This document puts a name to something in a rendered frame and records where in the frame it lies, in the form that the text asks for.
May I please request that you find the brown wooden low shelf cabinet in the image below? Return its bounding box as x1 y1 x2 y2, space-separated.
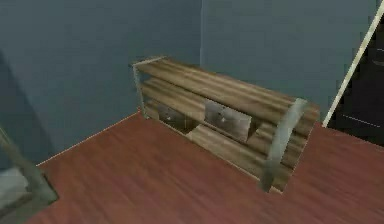
131 55 321 195

